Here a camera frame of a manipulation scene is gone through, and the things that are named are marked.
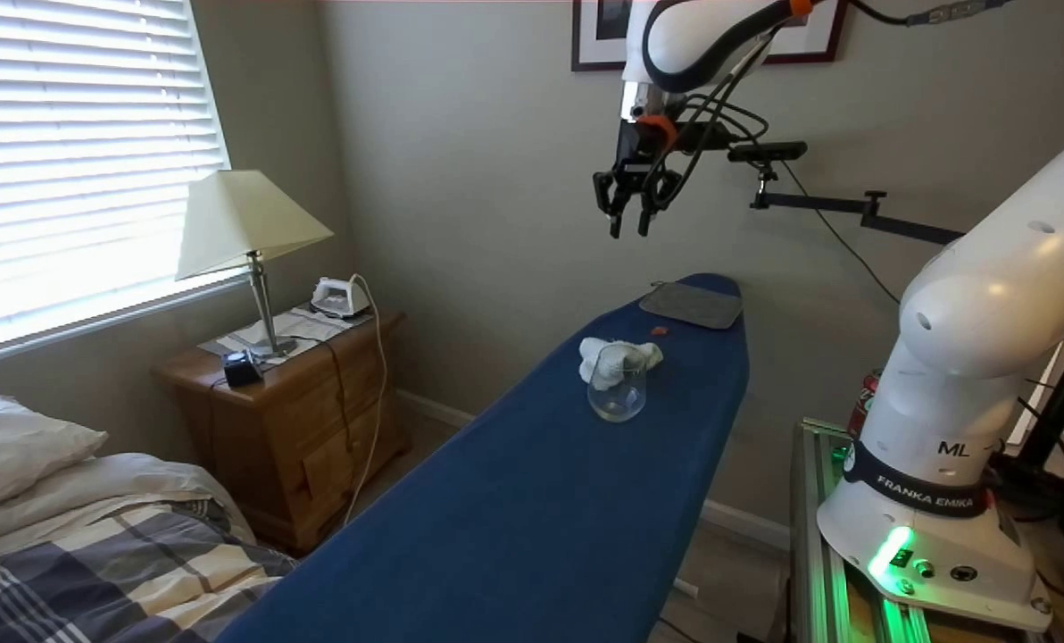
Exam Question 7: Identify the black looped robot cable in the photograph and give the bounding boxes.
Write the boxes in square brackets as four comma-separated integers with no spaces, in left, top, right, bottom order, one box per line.
[661,47,775,172]

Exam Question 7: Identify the clear drinking glass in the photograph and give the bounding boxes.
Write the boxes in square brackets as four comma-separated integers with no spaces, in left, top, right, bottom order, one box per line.
[584,353,653,427]

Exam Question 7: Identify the white towel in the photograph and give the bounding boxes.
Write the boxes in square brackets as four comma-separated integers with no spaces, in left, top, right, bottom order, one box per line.
[574,332,667,394]

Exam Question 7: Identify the wooden nightstand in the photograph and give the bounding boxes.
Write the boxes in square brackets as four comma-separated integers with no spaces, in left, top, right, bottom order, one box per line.
[155,303,414,556]

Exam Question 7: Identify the small black object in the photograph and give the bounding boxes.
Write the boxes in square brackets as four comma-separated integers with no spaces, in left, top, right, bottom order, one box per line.
[223,348,263,388]

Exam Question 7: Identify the cream shade table lamp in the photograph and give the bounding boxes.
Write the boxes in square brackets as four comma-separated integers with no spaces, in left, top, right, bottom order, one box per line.
[176,167,336,361]

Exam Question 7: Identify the black mounted camera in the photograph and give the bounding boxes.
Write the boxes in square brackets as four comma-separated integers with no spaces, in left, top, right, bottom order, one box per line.
[725,138,809,167]

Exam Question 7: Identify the white hanging cord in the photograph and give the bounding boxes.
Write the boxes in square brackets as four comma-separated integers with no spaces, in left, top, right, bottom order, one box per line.
[336,277,394,529]

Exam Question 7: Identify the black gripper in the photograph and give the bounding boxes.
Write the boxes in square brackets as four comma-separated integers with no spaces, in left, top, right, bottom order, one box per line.
[588,110,690,244]

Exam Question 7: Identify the blue ironing board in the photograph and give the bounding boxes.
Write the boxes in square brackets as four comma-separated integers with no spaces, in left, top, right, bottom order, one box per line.
[215,273,755,643]

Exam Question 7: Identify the black framed picture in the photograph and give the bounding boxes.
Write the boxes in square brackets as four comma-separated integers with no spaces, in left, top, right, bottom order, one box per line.
[571,0,853,73]

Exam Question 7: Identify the grey iron rest pad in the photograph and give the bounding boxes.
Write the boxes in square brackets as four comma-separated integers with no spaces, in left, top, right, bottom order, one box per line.
[637,279,746,336]

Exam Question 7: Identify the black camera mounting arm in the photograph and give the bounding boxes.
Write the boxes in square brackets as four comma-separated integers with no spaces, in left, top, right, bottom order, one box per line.
[746,157,963,247]

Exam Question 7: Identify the white duvet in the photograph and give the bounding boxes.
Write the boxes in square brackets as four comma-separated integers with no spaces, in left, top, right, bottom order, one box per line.
[0,449,258,565]

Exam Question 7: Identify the white papers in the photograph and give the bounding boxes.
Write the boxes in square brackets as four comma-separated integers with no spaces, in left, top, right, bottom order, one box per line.
[202,303,356,368]

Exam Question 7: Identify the plaid bed blanket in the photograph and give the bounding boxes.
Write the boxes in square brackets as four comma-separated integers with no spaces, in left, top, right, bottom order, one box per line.
[0,497,299,643]

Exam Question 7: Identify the white window blinds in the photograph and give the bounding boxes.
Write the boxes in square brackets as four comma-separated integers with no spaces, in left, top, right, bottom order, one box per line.
[0,0,237,356]

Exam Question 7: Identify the black metal pole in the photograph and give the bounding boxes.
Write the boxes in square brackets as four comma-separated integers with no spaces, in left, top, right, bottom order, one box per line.
[1007,350,1064,503]

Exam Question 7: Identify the thin black camera cable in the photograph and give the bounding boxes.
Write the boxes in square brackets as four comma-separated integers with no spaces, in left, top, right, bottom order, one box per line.
[777,160,902,303]

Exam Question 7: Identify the small white appliance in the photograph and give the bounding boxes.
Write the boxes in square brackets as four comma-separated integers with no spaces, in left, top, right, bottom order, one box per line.
[306,273,376,323]

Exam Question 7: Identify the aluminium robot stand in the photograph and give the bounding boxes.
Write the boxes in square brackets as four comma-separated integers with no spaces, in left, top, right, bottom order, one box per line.
[788,415,1064,643]

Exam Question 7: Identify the white pillow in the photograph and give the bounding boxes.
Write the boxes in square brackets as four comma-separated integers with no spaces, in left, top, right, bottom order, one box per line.
[0,394,112,522]

